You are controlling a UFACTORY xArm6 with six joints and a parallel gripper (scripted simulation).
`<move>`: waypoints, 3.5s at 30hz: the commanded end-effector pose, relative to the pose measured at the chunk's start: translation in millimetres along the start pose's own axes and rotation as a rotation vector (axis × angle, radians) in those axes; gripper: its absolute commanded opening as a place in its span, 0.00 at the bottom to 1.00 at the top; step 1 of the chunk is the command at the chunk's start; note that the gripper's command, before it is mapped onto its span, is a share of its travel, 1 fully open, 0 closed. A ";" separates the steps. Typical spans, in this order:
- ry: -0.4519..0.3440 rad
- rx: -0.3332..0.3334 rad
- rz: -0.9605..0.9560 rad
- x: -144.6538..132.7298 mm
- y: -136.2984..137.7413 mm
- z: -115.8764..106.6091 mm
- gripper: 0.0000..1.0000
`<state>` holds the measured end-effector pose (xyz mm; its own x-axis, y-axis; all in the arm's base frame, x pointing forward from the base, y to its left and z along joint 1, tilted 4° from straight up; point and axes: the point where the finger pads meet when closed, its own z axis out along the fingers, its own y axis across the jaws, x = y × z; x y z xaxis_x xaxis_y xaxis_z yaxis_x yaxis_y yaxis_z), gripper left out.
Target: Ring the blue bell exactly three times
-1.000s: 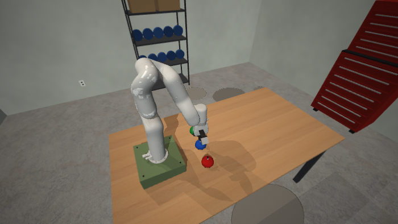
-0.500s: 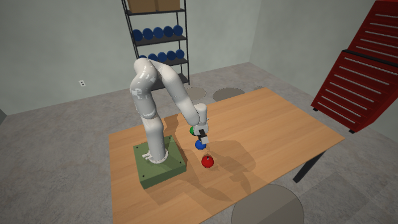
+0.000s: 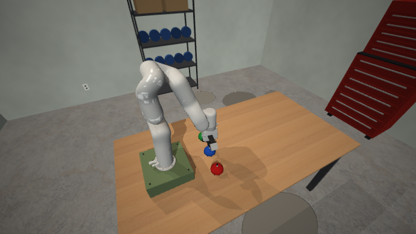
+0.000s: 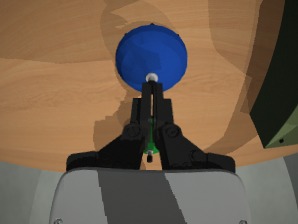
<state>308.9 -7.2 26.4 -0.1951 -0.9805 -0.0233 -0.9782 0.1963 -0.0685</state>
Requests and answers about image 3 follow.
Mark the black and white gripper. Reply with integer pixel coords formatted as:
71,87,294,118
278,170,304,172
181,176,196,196
201,127,218,147

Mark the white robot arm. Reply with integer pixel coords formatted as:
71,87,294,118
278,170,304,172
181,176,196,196
135,61,218,171

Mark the red bell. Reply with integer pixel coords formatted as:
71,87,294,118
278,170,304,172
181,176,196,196
210,163,223,175

